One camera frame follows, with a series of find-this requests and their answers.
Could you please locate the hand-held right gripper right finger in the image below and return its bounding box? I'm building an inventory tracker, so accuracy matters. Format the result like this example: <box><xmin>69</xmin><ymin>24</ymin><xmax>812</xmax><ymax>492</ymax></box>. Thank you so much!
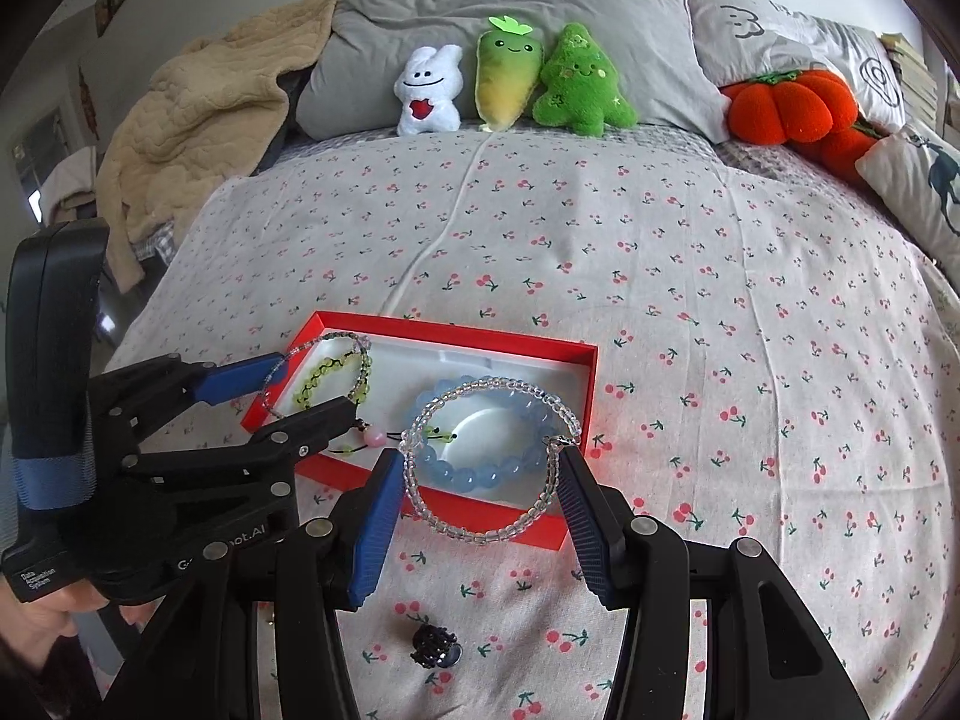
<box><xmin>551</xmin><ymin>444</ymin><xmax>871</xmax><ymax>720</ymax></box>

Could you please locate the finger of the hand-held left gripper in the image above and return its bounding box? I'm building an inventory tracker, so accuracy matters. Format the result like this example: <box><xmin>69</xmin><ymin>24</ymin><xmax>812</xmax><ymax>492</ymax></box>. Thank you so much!
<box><xmin>116</xmin><ymin>396</ymin><xmax>359</xmax><ymax>500</ymax></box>
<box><xmin>86</xmin><ymin>349</ymin><xmax>291</xmax><ymax>458</ymax></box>

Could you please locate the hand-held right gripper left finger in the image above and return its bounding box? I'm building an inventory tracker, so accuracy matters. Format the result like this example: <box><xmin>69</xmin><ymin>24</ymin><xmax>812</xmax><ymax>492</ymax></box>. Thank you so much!
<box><xmin>97</xmin><ymin>450</ymin><xmax>410</xmax><ymax>720</ymax></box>

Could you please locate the thin clear bead bracelet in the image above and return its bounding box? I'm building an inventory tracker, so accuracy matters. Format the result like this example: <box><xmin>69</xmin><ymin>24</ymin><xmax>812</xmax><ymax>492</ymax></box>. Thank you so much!
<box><xmin>262</xmin><ymin>330</ymin><xmax>374</xmax><ymax>421</ymax></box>

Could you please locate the large clear bead bracelet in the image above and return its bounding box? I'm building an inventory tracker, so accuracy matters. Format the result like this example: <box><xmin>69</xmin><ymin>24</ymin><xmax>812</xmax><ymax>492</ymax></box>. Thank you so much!
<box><xmin>400</xmin><ymin>375</ymin><xmax>584</xmax><ymax>547</ymax></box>

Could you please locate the red cardboard box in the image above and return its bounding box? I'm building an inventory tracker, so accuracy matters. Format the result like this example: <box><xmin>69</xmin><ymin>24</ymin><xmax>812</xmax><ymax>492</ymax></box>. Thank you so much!
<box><xmin>241</xmin><ymin>310</ymin><xmax>601</xmax><ymax>552</ymax></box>

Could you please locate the person's left hand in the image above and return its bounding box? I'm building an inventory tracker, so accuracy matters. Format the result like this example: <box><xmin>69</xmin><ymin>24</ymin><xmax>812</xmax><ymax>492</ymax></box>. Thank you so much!
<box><xmin>30</xmin><ymin>583</ymin><xmax>160</xmax><ymax>638</ymax></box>

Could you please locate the beige quilted blanket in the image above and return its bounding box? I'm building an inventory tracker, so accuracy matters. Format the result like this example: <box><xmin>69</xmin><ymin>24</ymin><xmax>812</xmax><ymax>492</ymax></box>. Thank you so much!
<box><xmin>96</xmin><ymin>0</ymin><xmax>342</xmax><ymax>293</ymax></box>

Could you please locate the cherry print bed sheet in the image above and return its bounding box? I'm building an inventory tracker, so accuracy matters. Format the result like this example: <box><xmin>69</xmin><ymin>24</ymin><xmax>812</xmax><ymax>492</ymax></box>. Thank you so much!
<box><xmin>97</xmin><ymin>120</ymin><xmax>960</xmax><ymax>720</ymax></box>

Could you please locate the white plush toy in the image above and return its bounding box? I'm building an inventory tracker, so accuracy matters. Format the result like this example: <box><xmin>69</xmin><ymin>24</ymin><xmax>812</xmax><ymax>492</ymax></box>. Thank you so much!
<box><xmin>396</xmin><ymin>43</ymin><xmax>464</xmax><ymax>137</ymax></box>

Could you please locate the yellow-green carrot plush toy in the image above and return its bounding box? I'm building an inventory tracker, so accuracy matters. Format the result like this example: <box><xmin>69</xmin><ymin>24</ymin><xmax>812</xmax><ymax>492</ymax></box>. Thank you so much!
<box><xmin>475</xmin><ymin>13</ymin><xmax>545</xmax><ymax>132</ymax></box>

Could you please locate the green tree plush toy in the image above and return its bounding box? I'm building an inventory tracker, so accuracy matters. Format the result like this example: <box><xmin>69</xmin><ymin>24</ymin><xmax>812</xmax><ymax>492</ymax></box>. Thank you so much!
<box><xmin>532</xmin><ymin>21</ymin><xmax>638</xmax><ymax>140</ymax></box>

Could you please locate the small orange pumpkin plush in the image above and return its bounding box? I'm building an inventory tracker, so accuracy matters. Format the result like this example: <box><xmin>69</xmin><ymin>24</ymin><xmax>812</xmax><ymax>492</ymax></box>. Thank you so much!
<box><xmin>806</xmin><ymin>120</ymin><xmax>893</xmax><ymax>185</ymax></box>

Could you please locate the red tomato plush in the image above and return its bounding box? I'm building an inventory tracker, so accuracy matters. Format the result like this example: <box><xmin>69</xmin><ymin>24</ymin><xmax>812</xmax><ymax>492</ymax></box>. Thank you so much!
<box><xmin>721</xmin><ymin>67</ymin><xmax>857</xmax><ymax>145</ymax></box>

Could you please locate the white deer print pillow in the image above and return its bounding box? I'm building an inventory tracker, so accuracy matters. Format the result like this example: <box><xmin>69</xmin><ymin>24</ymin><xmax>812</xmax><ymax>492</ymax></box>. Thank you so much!
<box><xmin>855</xmin><ymin>124</ymin><xmax>960</xmax><ymax>282</ymax></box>

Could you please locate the grey pillow with line drawings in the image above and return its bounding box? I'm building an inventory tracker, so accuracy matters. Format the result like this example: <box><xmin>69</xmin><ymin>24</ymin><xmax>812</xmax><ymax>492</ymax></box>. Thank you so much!
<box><xmin>686</xmin><ymin>0</ymin><xmax>908</xmax><ymax>132</ymax></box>

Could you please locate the pink bead black cord charm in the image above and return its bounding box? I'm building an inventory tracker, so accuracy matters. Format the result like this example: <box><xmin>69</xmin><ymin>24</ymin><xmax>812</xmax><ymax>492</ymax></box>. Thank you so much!
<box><xmin>330</xmin><ymin>420</ymin><xmax>458</xmax><ymax>460</ymax></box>

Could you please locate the green bead bracelet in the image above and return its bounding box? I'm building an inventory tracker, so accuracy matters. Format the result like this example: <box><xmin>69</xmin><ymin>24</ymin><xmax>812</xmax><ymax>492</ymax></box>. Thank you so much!
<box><xmin>292</xmin><ymin>351</ymin><xmax>372</xmax><ymax>410</ymax></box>

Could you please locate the blue bead bracelet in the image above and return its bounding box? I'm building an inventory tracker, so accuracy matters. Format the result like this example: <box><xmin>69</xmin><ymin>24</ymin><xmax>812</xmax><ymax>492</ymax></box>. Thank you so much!
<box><xmin>409</xmin><ymin>373</ymin><xmax>578</xmax><ymax>500</ymax></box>

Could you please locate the red wall ornament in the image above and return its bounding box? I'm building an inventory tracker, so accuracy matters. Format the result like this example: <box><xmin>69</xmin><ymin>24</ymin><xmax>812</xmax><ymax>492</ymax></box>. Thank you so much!
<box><xmin>79</xmin><ymin>67</ymin><xmax>100</xmax><ymax>140</ymax></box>

